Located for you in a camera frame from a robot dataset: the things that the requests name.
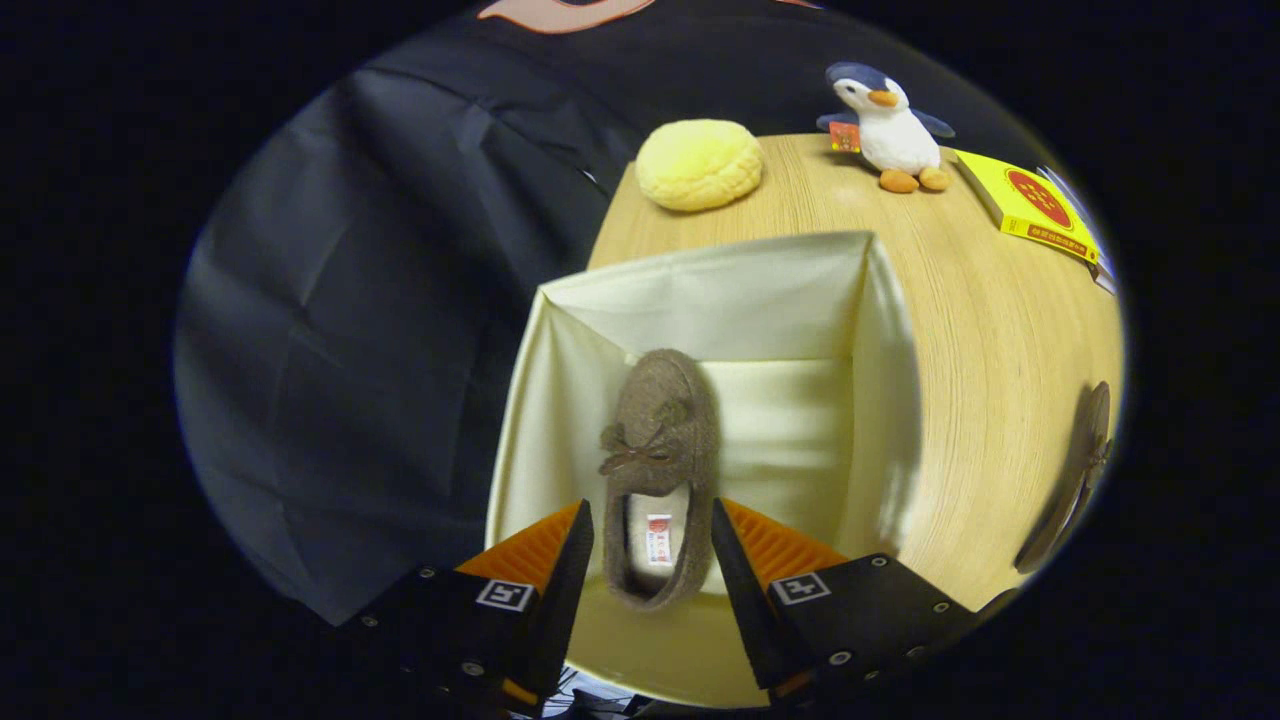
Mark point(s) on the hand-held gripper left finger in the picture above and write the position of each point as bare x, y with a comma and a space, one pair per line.
560, 600

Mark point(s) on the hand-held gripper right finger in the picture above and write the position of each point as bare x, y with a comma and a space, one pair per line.
750, 600

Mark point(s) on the brown moccasin shoe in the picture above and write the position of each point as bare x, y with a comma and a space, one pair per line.
665, 400
1085, 450

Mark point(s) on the cream fabric storage box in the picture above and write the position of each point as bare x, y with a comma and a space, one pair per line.
760, 300

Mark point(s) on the yellow bun plush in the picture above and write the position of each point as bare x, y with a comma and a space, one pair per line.
698, 165

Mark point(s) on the penguin plush toy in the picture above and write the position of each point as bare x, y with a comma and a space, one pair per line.
895, 135

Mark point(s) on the yellow book with red circle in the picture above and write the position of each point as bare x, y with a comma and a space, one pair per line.
1035, 205

